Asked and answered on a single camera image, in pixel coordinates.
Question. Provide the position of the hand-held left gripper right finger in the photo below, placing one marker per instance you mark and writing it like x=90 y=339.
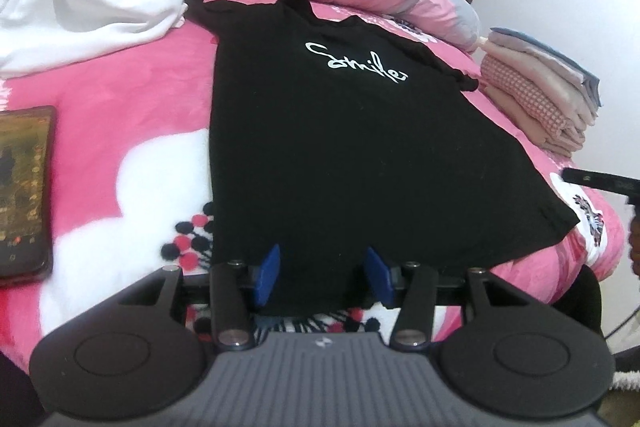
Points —
x=377 y=279

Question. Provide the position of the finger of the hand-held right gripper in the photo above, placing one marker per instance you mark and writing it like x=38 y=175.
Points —
x=582 y=176

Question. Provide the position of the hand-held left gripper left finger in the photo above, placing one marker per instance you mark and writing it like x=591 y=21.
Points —
x=267 y=279

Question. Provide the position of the black printed t-shirt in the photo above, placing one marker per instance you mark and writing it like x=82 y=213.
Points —
x=350 y=157

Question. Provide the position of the person's right hand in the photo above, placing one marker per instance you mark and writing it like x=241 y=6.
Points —
x=635 y=242

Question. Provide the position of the tan folded cloth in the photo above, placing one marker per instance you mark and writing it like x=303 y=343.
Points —
x=535 y=127

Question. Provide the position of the cream folded cloth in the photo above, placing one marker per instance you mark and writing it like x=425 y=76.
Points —
x=555 y=92

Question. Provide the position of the pink checked folded cloth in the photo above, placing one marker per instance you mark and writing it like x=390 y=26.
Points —
x=520 y=94

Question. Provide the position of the blue folded cloth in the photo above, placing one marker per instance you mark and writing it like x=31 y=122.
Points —
x=575 y=57

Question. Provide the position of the light pink folded cloth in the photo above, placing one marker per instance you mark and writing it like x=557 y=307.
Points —
x=530 y=49

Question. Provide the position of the white fluffy cloth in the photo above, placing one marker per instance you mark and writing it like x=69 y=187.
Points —
x=625 y=381

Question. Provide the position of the pink floral blanket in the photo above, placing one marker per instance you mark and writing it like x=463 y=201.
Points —
x=135 y=117

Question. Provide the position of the black smartphone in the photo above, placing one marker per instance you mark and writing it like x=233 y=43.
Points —
x=25 y=192

